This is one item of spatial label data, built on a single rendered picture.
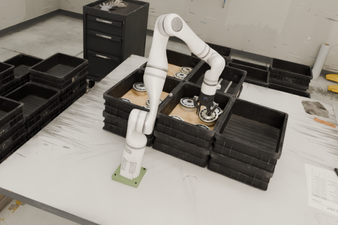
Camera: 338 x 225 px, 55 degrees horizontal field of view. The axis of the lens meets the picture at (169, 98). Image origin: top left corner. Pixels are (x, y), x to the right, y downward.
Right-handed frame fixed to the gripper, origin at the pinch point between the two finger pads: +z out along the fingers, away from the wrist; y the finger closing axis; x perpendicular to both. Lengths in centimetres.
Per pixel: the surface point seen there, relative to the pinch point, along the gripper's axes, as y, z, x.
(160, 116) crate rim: -15.2, -5.0, -22.0
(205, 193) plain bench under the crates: 17.2, 15.9, -36.0
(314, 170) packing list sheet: 62, 16, 10
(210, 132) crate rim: 10.2, -6.2, -21.5
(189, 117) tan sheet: -6.2, 4.3, -0.9
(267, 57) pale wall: 7, 86, 329
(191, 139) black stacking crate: 2.1, 2.3, -20.8
